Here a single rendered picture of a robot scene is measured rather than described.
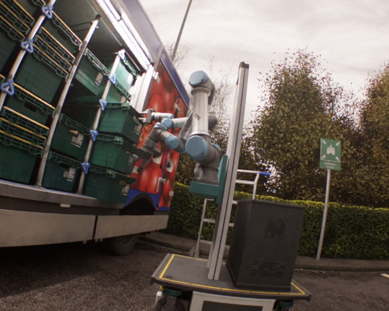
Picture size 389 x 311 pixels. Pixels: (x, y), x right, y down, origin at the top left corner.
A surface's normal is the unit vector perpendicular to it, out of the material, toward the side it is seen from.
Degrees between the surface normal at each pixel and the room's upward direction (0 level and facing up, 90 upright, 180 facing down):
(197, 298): 90
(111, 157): 97
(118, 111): 93
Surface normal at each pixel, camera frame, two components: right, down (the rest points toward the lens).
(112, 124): -0.21, -0.24
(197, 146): -0.43, -0.13
